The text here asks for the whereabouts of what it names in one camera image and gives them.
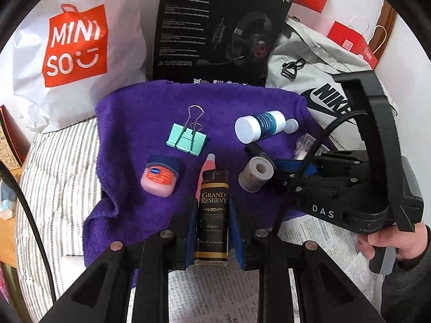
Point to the light blue packet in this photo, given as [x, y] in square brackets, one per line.
[6, 202]

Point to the person's right forearm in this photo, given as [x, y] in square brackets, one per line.
[407, 289]

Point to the brown wooden frame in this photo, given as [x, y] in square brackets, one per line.
[387, 23]

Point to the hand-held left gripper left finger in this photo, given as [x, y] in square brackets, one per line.
[192, 230]

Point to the black and gold box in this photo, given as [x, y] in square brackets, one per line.
[212, 215]

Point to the white tape roll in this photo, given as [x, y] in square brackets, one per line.
[249, 178]

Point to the black tube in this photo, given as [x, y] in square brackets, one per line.
[259, 153]

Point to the person's right hand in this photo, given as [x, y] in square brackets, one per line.
[409, 242]

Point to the green binder clip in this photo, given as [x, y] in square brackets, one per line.
[181, 138]

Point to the grey bag black logo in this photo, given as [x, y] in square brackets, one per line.
[313, 57]

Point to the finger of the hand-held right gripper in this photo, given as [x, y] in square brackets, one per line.
[293, 167]
[323, 183]

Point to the white bottle blue label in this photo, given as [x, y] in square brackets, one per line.
[259, 124]

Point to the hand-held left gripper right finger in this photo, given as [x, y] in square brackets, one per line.
[237, 237]

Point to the pink tube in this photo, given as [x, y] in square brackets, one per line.
[209, 165]

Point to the pink jar blue lid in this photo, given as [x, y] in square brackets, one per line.
[158, 181]

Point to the purple towel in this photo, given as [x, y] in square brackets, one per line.
[134, 124]

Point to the newspaper sheet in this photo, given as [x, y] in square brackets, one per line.
[320, 237]

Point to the striped white bedsheet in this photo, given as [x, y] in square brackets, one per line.
[54, 181]

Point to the pink packet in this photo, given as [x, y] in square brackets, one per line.
[6, 282]

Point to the white shopping bag orange logo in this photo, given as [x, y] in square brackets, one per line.
[124, 57]

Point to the patterned cardboard box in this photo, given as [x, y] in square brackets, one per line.
[9, 141]

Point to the small clear plastic packet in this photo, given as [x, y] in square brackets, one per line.
[303, 144]

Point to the small white round cap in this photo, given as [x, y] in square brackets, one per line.
[291, 126]

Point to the brown cardboard box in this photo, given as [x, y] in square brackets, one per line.
[6, 239]

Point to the black headset box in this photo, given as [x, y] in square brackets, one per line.
[188, 40]

